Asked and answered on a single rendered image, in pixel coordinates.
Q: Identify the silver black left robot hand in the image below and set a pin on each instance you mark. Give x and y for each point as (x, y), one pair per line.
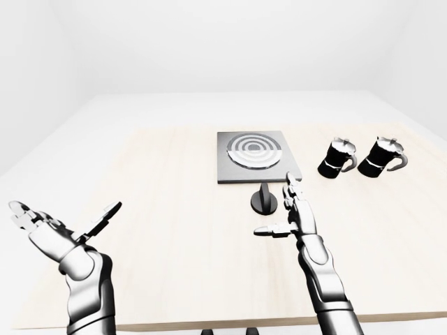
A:
(49, 239)

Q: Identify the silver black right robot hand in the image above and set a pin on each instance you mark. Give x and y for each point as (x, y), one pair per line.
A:
(304, 216)

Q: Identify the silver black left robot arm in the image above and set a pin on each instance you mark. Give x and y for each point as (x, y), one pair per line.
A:
(89, 289)

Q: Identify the round black stove knob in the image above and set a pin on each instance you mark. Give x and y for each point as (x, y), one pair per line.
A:
(264, 202)

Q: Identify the flat dark stove plate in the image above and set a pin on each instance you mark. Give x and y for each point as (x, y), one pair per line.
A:
(256, 157)

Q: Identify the black moka pot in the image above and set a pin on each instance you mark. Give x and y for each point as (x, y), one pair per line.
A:
(379, 157)
(336, 158)

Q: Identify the small dark shape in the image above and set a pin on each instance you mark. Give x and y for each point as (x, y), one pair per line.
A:
(207, 332)
(251, 331)

